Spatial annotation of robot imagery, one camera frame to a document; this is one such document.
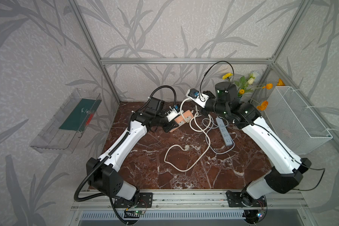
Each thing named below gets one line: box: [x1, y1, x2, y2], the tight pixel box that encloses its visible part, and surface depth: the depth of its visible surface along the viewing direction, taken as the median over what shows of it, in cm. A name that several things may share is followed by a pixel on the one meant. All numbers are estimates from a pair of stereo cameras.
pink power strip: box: [169, 109, 194, 133], surface depth 77 cm
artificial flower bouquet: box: [256, 78, 286, 112], surface depth 88 cm
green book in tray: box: [58, 98, 102, 133], surface depth 71 cm
